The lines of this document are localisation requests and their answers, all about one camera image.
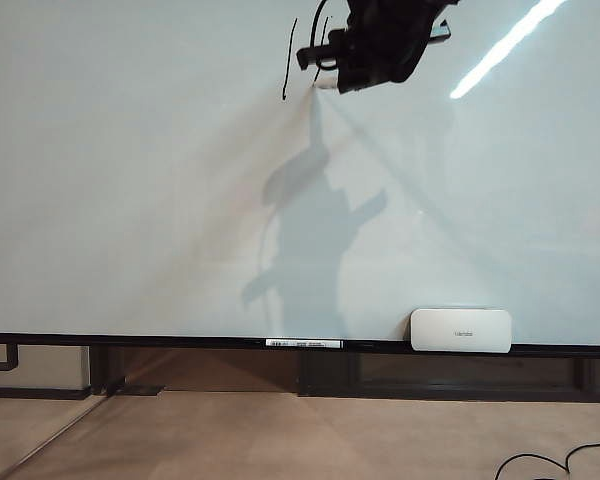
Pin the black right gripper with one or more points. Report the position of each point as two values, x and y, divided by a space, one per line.
385 40

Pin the white whiteboard marker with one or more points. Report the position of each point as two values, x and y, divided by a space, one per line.
326 82

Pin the white glass whiteboard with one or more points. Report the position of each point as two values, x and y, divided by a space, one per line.
130 175

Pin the white labelled marker pen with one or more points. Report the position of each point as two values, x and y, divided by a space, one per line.
304 344

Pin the black whiteboard ledge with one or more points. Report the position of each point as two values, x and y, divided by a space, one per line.
130 339

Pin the white rounded board eraser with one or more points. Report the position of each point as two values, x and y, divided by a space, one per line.
460 330

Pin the black floor plate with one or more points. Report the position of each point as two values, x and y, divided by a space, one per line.
140 388

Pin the black baseboard strip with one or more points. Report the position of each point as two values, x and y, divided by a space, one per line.
35 393

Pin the metal floor strip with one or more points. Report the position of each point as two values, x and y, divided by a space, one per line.
60 432

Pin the dark low cabinet frame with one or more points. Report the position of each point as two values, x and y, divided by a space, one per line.
430 385

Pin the black wall bracket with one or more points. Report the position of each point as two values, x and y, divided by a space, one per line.
11 356

